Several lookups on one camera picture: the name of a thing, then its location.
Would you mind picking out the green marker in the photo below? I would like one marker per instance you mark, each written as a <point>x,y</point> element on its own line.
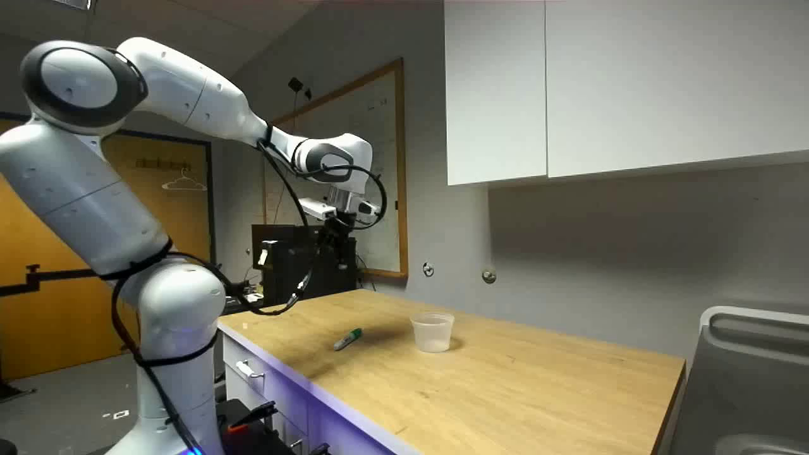
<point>348,339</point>

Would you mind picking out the translucent plastic cup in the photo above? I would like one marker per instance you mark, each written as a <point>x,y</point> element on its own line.
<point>434,334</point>

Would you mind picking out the white base cabinet with drawers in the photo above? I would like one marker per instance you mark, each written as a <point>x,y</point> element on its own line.
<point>270,384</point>

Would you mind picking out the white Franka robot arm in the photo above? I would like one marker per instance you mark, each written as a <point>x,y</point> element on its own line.
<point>84,193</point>

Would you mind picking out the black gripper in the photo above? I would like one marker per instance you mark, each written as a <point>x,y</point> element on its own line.
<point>343,229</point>

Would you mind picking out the white wall cabinet door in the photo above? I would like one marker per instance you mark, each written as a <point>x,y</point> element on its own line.
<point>497,90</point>

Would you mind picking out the wood framed whiteboard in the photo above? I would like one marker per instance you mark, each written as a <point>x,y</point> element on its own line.
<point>370,127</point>

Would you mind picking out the small black wall device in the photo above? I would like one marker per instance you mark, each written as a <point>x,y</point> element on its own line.
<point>300,88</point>

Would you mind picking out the orange wooden door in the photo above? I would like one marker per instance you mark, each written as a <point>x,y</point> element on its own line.
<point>52,320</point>

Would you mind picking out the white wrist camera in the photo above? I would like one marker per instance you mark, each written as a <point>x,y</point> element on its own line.
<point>317,209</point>

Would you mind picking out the black box appliance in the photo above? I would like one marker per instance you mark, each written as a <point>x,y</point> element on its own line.
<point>281,267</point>

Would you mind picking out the white upper cabinet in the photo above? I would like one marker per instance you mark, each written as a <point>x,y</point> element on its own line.
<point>673,84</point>

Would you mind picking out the grey metal rack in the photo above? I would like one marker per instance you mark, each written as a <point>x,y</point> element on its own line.
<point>748,381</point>

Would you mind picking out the black device with red part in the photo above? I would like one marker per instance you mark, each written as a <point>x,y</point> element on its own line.
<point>248,427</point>

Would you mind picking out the round metal wall fixture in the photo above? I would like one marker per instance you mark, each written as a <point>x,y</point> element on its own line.
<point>429,269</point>
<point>490,274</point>

